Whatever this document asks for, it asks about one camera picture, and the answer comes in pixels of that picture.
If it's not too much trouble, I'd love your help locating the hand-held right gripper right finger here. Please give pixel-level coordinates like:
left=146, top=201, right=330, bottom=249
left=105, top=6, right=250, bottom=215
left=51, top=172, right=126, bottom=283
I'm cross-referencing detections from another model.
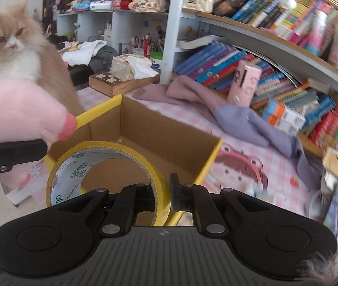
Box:
left=169, top=173, right=266, bottom=235

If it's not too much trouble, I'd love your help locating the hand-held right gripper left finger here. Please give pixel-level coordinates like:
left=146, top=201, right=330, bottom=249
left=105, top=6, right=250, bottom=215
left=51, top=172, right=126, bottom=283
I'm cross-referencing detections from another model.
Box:
left=66, top=183, right=157, bottom=235

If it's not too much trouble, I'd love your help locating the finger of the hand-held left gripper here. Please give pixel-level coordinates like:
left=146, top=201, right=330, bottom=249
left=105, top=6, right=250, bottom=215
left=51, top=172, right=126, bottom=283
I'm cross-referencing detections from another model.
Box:
left=0, top=138, right=48, bottom=220

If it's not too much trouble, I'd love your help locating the pink plush toy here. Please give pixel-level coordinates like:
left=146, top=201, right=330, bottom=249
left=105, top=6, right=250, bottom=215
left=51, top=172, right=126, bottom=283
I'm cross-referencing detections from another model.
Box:
left=0, top=78, right=78, bottom=193

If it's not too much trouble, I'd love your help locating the yellow tape roll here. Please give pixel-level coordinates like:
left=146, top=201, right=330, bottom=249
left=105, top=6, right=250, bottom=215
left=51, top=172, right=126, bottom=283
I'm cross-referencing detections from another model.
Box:
left=46, top=141, right=172, bottom=226

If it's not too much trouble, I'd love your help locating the yellow cardboard box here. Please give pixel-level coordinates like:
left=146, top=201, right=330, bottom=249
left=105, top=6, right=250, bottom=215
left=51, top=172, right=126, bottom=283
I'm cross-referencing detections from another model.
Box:
left=42, top=94, right=223, bottom=227

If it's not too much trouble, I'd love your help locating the cream and white fluffy cat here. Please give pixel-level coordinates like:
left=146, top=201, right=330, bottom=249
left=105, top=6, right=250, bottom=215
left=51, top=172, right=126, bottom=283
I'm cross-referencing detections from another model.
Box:
left=0, top=0, right=86, bottom=118

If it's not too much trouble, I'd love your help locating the mauve and lavender cloth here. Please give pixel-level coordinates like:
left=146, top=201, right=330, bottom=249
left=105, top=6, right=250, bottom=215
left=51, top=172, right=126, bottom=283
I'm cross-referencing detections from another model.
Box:
left=132, top=75, right=321, bottom=189

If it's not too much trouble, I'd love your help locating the pink checked printed tablecloth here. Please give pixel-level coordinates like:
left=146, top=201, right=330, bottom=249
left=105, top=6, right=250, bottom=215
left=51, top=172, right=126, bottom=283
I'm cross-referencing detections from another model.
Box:
left=0, top=82, right=327, bottom=227

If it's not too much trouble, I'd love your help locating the pile of white and grey clothes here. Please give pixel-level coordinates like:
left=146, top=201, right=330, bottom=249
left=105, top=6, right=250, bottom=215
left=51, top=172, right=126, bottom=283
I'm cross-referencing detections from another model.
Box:
left=60, top=40, right=120, bottom=72

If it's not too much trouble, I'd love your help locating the wooden chessboard box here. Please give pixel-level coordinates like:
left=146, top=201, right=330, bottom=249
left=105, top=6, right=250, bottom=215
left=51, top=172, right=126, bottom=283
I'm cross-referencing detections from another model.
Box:
left=89, top=70, right=160, bottom=98

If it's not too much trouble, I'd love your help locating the pink printed bottle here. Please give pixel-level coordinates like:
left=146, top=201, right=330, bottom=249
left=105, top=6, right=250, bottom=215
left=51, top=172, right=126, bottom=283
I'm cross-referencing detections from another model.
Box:
left=226, top=60, right=263, bottom=108

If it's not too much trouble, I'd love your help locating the white desk rack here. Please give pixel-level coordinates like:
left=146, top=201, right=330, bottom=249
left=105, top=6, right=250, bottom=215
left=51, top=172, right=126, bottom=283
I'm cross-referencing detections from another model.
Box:
left=55, top=8, right=169, bottom=76

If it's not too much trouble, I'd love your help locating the orange and white box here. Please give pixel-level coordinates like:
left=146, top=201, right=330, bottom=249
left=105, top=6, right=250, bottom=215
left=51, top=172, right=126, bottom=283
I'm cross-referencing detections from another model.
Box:
left=261, top=97, right=306, bottom=126
left=266, top=112, right=306, bottom=134

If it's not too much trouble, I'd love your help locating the crumpled paper bag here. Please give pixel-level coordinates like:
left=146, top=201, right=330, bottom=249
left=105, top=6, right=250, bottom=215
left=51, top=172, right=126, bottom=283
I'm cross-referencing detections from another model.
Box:
left=110, top=54, right=159, bottom=82

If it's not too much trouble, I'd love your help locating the green and white cup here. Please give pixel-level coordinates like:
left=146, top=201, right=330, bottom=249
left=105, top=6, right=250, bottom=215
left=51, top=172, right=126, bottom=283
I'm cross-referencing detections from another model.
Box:
left=150, top=51, right=164, bottom=70

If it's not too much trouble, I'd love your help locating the row of blue books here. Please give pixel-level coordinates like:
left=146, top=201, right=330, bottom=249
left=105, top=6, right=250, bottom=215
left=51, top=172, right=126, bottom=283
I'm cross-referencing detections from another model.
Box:
left=173, top=40, right=338, bottom=132

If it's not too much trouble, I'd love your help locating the white wipes packet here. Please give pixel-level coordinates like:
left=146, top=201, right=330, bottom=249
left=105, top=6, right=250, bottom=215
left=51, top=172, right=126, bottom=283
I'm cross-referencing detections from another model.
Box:
left=89, top=0, right=113, bottom=11

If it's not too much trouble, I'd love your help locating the pen holder with pens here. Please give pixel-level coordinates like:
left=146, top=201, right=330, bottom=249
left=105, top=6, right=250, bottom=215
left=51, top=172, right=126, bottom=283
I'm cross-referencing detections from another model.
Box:
left=131, top=25, right=167, bottom=58

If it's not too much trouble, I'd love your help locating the white open booklet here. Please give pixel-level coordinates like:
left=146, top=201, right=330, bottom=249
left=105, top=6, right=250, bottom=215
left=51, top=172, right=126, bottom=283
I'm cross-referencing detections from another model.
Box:
left=176, top=34, right=227, bottom=51

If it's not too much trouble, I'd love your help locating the white and wood bookshelf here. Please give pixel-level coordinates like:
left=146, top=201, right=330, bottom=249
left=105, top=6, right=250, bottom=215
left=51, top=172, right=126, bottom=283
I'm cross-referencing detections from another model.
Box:
left=159, top=0, right=338, bottom=191

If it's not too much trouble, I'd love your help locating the grey furry plush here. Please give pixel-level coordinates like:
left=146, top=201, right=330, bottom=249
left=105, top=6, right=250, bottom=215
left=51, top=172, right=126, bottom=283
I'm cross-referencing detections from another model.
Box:
left=298, top=214, right=338, bottom=286

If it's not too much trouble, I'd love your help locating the row of colourful books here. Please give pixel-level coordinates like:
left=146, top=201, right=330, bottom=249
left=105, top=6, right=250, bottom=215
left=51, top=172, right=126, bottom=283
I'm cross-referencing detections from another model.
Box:
left=210, top=0, right=338, bottom=76

